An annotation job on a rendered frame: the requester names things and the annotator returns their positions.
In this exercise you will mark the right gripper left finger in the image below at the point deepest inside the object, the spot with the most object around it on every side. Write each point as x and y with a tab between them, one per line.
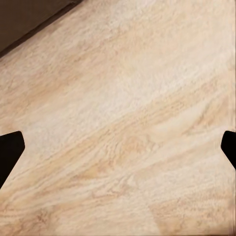
12	146

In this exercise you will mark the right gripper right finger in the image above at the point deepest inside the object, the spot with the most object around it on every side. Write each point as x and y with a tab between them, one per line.
228	145

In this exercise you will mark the cabinet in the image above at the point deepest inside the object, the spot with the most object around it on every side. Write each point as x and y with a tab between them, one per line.
19	17

